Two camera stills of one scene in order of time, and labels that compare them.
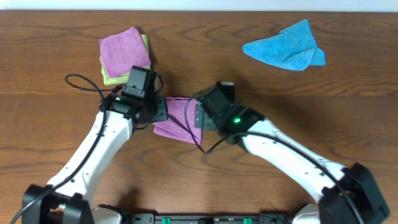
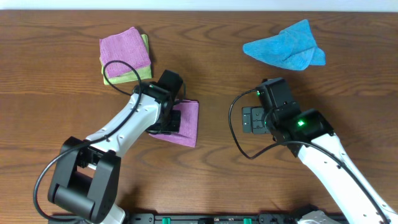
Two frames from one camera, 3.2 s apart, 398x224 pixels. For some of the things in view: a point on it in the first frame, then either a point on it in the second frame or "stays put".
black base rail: (209, 218) stays put
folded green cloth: (124, 78) stays put
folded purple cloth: (122, 51) stays put
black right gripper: (201, 117) to (254, 120)
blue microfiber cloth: (293, 48) stays put
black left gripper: (160, 109) to (171, 121)
